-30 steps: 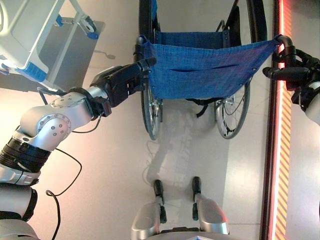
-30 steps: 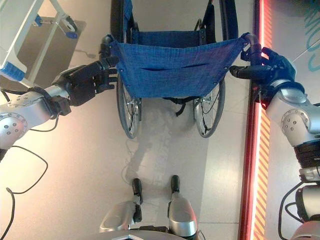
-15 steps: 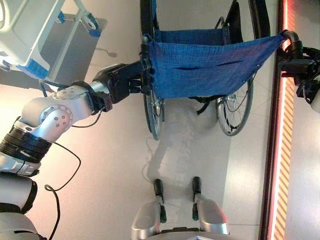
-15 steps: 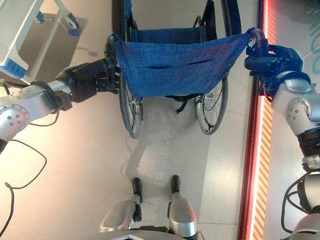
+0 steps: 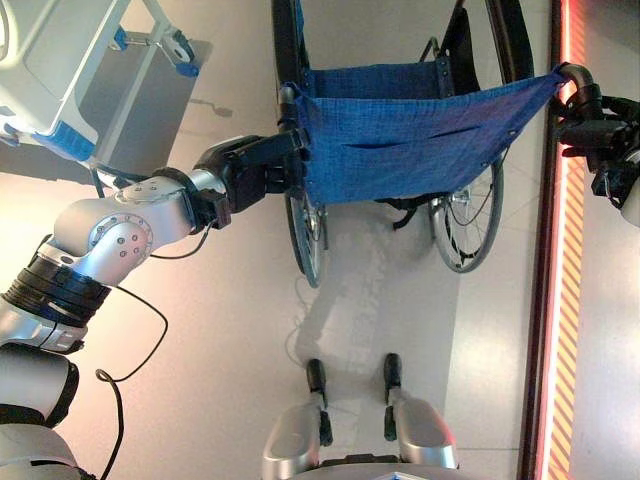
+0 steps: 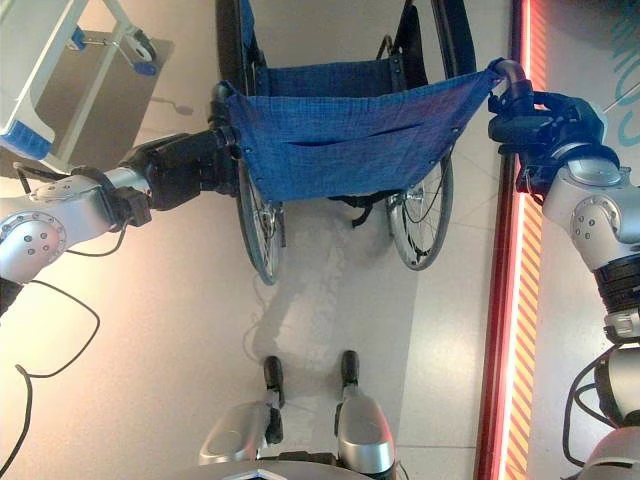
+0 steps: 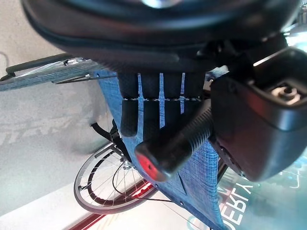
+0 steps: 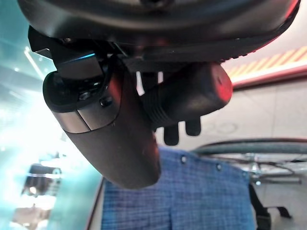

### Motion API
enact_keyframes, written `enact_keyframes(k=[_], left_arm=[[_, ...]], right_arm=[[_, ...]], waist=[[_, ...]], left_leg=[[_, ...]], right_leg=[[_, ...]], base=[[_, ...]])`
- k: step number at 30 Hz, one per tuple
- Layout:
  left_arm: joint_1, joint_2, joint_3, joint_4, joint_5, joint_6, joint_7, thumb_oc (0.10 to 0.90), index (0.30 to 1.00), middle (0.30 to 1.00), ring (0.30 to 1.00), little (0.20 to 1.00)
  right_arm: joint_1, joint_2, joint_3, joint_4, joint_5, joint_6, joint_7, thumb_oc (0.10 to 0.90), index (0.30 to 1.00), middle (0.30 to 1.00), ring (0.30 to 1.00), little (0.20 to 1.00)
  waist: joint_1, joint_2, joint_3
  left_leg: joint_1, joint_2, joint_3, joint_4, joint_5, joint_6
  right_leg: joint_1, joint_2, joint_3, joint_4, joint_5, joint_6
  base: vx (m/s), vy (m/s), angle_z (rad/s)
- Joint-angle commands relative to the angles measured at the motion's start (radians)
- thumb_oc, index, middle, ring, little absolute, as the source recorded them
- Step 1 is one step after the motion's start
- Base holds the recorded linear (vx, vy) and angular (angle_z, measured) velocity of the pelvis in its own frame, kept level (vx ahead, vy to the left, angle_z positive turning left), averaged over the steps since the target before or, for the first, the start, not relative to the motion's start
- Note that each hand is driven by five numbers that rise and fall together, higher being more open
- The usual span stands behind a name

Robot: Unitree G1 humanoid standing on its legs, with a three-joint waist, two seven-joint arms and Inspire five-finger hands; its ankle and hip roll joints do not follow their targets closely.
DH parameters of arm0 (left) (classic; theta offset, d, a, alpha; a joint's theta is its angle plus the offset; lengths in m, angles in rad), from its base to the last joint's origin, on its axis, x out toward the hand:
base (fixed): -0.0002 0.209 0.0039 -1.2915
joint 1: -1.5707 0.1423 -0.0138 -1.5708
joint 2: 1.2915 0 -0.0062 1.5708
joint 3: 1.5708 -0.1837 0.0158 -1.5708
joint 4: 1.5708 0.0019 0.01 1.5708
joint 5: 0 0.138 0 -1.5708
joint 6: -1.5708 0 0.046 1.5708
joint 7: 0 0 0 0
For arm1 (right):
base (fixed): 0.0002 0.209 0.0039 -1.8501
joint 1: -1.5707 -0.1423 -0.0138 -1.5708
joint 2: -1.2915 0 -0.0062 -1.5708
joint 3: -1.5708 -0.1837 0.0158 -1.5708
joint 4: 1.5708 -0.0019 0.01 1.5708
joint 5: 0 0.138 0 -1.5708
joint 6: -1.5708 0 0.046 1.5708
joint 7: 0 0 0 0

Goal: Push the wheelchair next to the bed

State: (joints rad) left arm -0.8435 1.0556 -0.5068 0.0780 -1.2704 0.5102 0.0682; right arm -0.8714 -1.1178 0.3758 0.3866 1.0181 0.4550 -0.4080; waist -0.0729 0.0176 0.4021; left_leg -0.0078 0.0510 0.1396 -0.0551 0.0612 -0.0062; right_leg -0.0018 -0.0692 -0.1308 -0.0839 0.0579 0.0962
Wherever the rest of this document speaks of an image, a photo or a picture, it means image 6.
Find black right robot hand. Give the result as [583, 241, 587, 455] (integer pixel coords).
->
[486, 80, 610, 171]

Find white hospital bed blue trim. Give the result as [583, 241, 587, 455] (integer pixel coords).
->
[0, 0, 176, 174]

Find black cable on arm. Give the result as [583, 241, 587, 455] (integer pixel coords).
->
[561, 358, 612, 467]
[0, 244, 121, 480]

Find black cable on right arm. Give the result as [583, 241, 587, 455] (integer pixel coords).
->
[561, 358, 612, 467]

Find red glowing striped floor strip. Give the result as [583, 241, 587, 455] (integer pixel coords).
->
[473, 0, 547, 480]

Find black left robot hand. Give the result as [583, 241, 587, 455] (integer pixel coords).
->
[118, 125, 242, 212]

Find silver right robot leg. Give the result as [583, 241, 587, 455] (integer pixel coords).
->
[333, 349, 396, 474]

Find grey robot torso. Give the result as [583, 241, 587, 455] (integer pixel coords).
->
[168, 449, 401, 480]

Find blue fabric wheelchair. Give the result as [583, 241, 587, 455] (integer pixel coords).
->
[208, 0, 530, 287]

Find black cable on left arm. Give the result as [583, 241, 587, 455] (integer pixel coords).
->
[0, 244, 121, 480]

